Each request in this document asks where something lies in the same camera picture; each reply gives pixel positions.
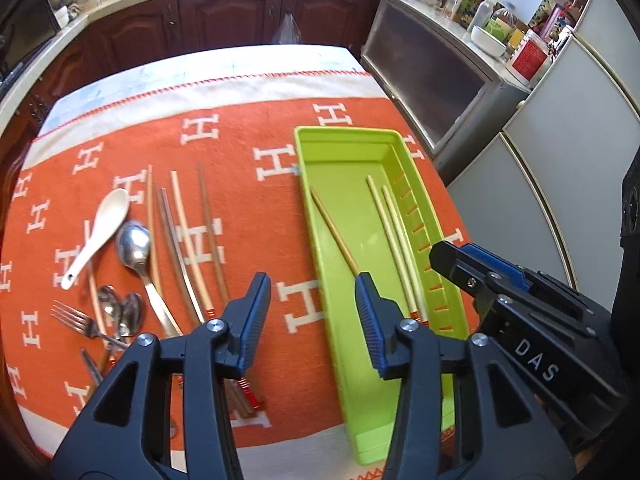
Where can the metal fork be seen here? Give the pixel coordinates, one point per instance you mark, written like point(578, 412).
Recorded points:
point(75, 317)

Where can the green plastic utensil tray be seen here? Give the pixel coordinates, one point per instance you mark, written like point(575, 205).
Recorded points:
point(350, 170)

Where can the white ceramic spoon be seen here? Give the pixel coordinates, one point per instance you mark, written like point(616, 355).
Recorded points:
point(112, 207)

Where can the small metal spoon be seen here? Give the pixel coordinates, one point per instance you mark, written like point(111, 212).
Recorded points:
point(109, 300)
point(131, 310)

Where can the clear plastic bottle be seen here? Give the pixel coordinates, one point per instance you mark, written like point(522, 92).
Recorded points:
point(484, 12)

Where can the grey refrigerator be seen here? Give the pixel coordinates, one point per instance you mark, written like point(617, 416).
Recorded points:
point(565, 160)

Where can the dark metal utensil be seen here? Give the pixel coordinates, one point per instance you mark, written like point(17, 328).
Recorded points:
point(91, 366)

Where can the brown wooden chopstick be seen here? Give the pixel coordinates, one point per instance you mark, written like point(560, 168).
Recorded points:
point(150, 210)
point(210, 220)
point(330, 225)

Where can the white bowl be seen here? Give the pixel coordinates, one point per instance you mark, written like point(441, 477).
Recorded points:
point(487, 40)

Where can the red label white container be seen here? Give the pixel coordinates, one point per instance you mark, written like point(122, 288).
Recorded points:
point(527, 57)

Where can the dark wooden kitchen cabinets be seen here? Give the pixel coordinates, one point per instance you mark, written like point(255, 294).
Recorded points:
point(225, 15)

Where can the large metal spoon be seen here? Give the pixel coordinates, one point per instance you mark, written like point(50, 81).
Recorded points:
point(134, 247)

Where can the clear hanging plastic bag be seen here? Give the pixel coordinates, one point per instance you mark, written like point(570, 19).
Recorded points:
point(287, 32)

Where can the orange letter print blanket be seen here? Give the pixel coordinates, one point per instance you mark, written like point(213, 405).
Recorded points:
point(245, 120)

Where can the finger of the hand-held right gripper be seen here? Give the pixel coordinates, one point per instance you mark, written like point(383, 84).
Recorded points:
point(500, 262)
point(455, 265)

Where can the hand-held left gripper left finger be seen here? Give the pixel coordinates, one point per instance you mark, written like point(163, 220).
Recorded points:
point(252, 310)

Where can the dark metal chopstick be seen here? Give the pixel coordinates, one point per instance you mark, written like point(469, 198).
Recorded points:
point(172, 240)

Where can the pale leaf print tablecloth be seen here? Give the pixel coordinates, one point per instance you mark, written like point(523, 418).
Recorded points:
point(225, 60)

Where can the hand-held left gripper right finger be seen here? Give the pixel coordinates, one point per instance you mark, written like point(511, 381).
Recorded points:
point(370, 320)

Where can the stainless steel cabinet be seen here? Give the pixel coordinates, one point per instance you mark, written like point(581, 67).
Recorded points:
point(425, 70)

